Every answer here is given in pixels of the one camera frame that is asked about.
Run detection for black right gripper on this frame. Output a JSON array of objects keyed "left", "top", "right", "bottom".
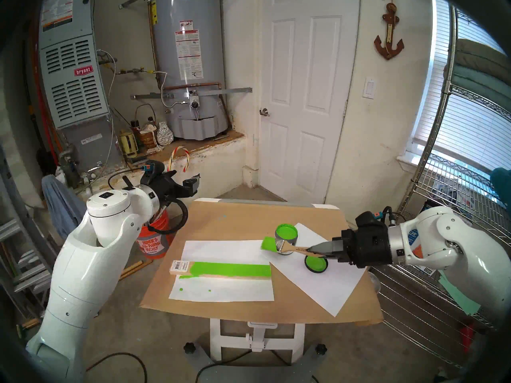
[{"left": 309, "top": 226, "right": 394, "bottom": 268}]

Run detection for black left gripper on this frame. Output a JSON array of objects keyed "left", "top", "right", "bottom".
[{"left": 149, "top": 172, "right": 201, "bottom": 206}]

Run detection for wooden chip paint brush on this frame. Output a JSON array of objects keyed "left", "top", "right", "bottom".
[{"left": 261, "top": 237, "right": 320, "bottom": 259}]

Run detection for black lid with green paint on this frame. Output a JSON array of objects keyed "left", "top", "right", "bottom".
[{"left": 305, "top": 255, "right": 329, "bottom": 274}]

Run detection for green paint sample jar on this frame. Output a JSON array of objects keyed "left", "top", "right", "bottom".
[{"left": 274, "top": 223, "right": 299, "bottom": 255}]

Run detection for striped candy cane decoration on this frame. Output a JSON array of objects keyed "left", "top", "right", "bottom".
[{"left": 168, "top": 146, "right": 191, "bottom": 172}]

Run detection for white water heater platform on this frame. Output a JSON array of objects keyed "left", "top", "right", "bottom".
[{"left": 76, "top": 131, "right": 246, "bottom": 199}]

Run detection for white paper sheet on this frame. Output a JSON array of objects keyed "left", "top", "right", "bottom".
[
  {"left": 261, "top": 223, "right": 368, "bottom": 318},
  {"left": 169, "top": 240, "right": 275, "bottom": 304}
]

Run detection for foil wrapped object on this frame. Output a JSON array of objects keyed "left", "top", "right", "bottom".
[{"left": 156, "top": 122, "right": 174, "bottom": 146}]

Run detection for brown hardboard table cover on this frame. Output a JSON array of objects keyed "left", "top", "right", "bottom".
[{"left": 139, "top": 201, "right": 384, "bottom": 326}]

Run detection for orange plastic bucket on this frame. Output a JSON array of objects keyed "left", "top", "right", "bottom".
[{"left": 136, "top": 209, "right": 174, "bottom": 259}]

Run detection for utility pump box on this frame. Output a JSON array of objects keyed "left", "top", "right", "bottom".
[{"left": 407, "top": 199, "right": 442, "bottom": 277}]

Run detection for light wood plank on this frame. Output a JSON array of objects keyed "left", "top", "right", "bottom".
[{"left": 170, "top": 260, "right": 272, "bottom": 280}]

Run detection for wooden sticks bundle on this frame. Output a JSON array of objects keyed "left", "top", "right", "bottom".
[{"left": 118, "top": 260, "right": 153, "bottom": 282}]

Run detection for tan board table top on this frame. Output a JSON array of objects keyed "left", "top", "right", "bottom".
[{"left": 194, "top": 198, "right": 340, "bottom": 365}]

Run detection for yellow gas pipe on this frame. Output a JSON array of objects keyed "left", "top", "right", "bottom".
[{"left": 105, "top": 67, "right": 156, "bottom": 76}]

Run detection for blue cloth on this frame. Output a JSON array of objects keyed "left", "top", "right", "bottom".
[{"left": 42, "top": 174, "right": 86, "bottom": 239}]

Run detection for grey water heater tank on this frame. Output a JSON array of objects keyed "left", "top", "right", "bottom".
[{"left": 152, "top": 0, "right": 229, "bottom": 140}]

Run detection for light green paper sheet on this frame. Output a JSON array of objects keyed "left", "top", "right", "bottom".
[{"left": 437, "top": 270, "right": 481, "bottom": 316}]

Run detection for white panel door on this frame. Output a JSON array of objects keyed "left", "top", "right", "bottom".
[{"left": 259, "top": 0, "right": 360, "bottom": 205}]

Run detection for grey bryant furnace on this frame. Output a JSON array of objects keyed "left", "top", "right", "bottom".
[{"left": 38, "top": 0, "right": 124, "bottom": 167}]

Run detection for red plastic object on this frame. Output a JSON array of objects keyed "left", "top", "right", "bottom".
[{"left": 459, "top": 326, "right": 475, "bottom": 353}]

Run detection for aluminium ladder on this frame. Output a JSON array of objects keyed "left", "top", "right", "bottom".
[{"left": 0, "top": 147, "right": 56, "bottom": 323}]

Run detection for dark teal fabric object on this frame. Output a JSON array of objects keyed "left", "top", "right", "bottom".
[{"left": 490, "top": 168, "right": 511, "bottom": 203}]

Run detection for white window blinds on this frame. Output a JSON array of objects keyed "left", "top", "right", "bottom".
[{"left": 413, "top": 0, "right": 511, "bottom": 171}]

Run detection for teal folded cushion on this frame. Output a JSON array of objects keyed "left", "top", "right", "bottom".
[{"left": 443, "top": 63, "right": 511, "bottom": 103}]

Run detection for olive folded cushion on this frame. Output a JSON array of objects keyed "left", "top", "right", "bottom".
[{"left": 455, "top": 38, "right": 511, "bottom": 73}]

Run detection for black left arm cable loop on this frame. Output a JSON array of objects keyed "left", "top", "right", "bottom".
[{"left": 148, "top": 198, "right": 188, "bottom": 234}]

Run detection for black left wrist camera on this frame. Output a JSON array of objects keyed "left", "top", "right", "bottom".
[{"left": 141, "top": 161, "right": 165, "bottom": 184}]

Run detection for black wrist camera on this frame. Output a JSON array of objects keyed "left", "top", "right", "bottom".
[
  {"left": 141, "top": 161, "right": 165, "bottom": 184},
  {"left": 355, "top": 207, "right": 396, "bottom": 229}
]

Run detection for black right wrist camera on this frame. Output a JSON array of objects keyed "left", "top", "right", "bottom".
[{"left": 355, "top": 207, "right": 396, "bottom": 229}]

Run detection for wicker basket with handle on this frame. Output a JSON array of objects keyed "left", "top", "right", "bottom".
[{"left": 134, "top": 104, "right": 158, "bottom": 149}]

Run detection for chrome wire shelf rack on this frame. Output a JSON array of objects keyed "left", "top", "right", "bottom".
[{"left": 367, "top": 3, "right": 511, "bottom": 371}]

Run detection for black floor cable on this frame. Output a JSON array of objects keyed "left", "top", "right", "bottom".
[{"left": 86, "top": 352, "right": 148, "bottom": 383}]

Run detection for rusty anchor wall decoration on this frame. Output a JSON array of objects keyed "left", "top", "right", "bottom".
[{"left": 374, "top": 0, "right": 405, "bottom": 60}]

